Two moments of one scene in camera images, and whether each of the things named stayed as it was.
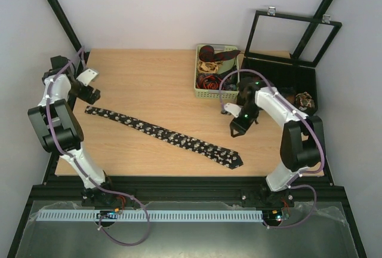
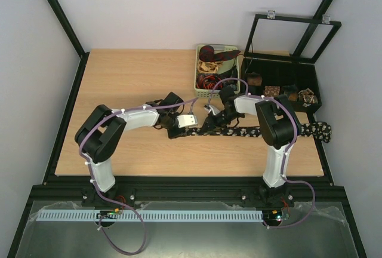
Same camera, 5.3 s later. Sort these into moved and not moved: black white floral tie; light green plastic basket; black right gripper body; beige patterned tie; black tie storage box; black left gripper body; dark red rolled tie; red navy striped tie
Moved: black right gripper body; black left gripper body; black white floral tie
Not moved: light green plastic basket; dark red rolled tie; red navy striped tie; black tie storage box; beige patterned tie
